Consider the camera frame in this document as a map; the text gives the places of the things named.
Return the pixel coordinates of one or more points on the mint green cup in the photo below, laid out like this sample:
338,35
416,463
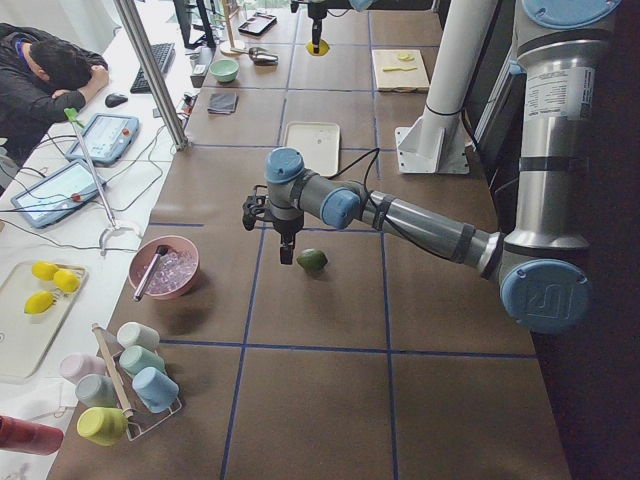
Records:
135,358

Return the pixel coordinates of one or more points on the teach pendant upper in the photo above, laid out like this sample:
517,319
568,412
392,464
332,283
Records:
107,136

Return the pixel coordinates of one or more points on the teach pendant lower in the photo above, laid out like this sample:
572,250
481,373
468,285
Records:
55,197

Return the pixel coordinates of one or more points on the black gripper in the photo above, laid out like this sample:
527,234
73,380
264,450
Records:
286,229

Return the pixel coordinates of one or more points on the person in black jacket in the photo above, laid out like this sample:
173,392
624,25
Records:
41,77

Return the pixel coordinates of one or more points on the white cup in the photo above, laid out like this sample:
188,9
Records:
137,334

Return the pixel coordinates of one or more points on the yellow lemon upper left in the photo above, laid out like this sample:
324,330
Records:
44,270

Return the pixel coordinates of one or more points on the dark grey cloth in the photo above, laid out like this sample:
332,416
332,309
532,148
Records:
222,103

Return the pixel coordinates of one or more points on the yellow lemon upper right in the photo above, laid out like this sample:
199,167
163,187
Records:
66,280

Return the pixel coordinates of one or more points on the green lime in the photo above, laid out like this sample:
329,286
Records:
312,260

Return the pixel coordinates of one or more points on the teach pendant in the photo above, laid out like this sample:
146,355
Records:
55,197
107,136

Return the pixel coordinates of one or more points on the wooden cutting board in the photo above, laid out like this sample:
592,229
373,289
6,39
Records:
399,70

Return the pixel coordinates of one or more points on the black tray far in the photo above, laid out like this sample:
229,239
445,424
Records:
257,25

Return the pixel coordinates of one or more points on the aluminium frame post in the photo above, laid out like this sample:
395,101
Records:
134,28

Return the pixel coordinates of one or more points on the metal stand with green clip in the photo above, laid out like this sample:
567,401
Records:
116,227

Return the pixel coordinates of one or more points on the pink bowl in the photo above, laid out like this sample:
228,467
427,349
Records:
175,272

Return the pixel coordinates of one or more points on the yellow lemon lower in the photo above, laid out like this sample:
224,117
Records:
39,302

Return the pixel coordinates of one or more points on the metal scoop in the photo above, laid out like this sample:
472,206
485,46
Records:
262,57

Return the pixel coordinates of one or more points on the red bottle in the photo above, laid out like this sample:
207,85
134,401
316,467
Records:
29,437

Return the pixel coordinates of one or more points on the yellow lemon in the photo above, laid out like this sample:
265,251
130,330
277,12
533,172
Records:
39,302
66,280
44,270

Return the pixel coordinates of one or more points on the wooden paper towel holder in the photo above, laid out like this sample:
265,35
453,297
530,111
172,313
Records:
230,46

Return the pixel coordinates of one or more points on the light blue cup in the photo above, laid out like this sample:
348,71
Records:
156,390

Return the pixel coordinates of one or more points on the green bowl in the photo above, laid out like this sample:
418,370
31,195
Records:
224,70

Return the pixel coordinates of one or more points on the yellow cup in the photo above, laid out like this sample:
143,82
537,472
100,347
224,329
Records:
103,426

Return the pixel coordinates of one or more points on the yellow disc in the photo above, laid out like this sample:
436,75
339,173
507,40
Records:
317,50

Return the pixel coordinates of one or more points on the black monitor stand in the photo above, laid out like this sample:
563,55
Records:
194,20

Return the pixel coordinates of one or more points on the white wire cup rack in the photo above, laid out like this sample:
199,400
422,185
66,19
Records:
143,421

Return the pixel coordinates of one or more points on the pink cup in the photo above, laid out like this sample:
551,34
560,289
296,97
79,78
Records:
76,366

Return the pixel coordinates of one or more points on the white pole with base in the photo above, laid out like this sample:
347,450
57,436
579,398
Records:
435,143

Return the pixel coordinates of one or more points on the wooden stick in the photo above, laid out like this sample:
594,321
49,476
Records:
101,338

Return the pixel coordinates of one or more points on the black computer mouse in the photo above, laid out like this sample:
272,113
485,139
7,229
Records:
114,99

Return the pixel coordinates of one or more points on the grey cup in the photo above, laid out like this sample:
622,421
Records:
96,390

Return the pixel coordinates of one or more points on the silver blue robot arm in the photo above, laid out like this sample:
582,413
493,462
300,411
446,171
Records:
556,45

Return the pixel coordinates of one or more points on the white rabbit tray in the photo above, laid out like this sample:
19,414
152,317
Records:
317,142

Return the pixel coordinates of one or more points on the white tray on side table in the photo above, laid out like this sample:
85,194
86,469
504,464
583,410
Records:
26,338

